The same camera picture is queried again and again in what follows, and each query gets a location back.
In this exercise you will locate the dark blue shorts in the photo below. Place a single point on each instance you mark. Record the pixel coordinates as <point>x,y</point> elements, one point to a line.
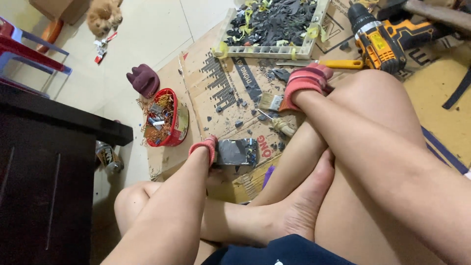
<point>279,252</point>

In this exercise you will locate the plastic bottle with label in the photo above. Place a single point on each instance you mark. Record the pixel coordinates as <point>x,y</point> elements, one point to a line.
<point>108,156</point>

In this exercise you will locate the brown plush toy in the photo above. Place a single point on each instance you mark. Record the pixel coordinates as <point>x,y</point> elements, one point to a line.
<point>105,16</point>

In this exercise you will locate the scattered black chips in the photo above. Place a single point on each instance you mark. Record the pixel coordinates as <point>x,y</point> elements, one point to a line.
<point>254,110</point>

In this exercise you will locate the person's leg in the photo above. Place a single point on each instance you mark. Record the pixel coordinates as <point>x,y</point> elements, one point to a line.
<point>257,217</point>
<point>360,147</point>

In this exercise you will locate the grey circuit board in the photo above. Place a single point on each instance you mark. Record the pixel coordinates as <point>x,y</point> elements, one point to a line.
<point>235,151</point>

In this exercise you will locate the flattened printed cardboard sheet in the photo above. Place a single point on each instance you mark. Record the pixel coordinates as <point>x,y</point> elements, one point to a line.
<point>220,84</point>

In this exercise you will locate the yellow floor mat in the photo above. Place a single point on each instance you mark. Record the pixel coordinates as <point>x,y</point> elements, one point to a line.
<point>441,110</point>

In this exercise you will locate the paint brush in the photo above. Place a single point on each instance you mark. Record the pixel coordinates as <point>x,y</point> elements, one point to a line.
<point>271,102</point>

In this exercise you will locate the dark wooden cabinet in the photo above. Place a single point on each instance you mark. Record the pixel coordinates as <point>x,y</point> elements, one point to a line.
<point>44,176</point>

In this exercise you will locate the person's right leg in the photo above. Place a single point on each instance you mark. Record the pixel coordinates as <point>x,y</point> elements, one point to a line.
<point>360,147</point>

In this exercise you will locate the person's right fingers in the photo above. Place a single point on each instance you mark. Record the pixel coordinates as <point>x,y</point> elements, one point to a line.
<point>314,70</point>

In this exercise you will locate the person's right hand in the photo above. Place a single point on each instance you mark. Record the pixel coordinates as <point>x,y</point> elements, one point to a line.
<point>305,83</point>

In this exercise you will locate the pile of black scraps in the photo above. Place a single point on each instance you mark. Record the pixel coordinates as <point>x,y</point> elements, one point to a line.
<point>272,20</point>

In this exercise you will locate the white plastic tray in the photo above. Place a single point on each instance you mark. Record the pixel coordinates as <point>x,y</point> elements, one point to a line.
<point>272,49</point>

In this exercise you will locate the purple plastic tool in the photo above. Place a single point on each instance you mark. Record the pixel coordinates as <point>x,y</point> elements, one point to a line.
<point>268,176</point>

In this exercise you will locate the person's left hand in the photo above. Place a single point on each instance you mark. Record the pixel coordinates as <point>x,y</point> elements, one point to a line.
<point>204,148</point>

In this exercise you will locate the red white small package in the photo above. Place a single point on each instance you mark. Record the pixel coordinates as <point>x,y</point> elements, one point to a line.
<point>103,48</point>

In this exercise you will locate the brown cardboard box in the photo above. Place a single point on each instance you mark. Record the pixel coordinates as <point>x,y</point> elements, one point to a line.
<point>60,9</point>

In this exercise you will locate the orange plastic stool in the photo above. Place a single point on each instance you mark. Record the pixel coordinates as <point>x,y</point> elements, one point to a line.
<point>49,34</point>

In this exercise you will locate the person's left fingers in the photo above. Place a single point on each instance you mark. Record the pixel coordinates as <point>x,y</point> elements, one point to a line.
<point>214,147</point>

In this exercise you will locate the person's left leg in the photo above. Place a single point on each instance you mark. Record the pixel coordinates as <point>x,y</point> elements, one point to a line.
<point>257,217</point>

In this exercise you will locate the red plastic chair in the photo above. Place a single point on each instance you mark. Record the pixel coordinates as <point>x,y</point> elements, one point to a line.
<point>25,49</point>

